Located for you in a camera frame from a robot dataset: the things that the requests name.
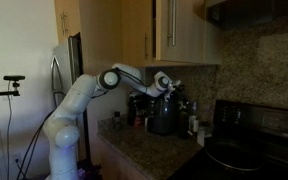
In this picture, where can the black stove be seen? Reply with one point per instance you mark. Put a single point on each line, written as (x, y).
(263, 128)

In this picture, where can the black range hood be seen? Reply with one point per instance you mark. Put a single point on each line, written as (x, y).
(233, 14)

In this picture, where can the black frying pan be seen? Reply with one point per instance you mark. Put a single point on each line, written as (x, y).
(233, 154)

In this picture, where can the white salt shaker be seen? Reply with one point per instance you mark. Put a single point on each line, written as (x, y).
(201, 137)

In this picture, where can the dark olive oil bottle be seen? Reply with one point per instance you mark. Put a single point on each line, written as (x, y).
(183, 118)

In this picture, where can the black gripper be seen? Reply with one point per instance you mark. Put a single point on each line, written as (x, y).
(174, 89)

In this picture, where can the wooden lower cabinet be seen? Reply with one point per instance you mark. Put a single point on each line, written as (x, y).
(115, 166)

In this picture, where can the small dark spice jar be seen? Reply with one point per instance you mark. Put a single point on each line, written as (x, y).
(117, 120)

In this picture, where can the wooden upper cabinet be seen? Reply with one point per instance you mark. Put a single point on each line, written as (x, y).
(142, 33)

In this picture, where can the stainless steel refrigerator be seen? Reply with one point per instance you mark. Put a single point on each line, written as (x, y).
(66, 67)

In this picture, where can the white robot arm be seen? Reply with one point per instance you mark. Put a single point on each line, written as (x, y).
(60, 127)

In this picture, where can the camera on tripod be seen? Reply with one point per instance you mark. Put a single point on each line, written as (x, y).
(14, 81)

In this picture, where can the dark bottle red label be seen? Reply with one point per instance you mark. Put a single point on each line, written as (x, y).
(136, 109)

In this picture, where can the clear bottle white label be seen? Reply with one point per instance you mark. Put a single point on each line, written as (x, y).
(193, 120)

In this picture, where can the wooden cabinet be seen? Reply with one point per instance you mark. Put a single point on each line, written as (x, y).
(115, 166)
(142, 33)

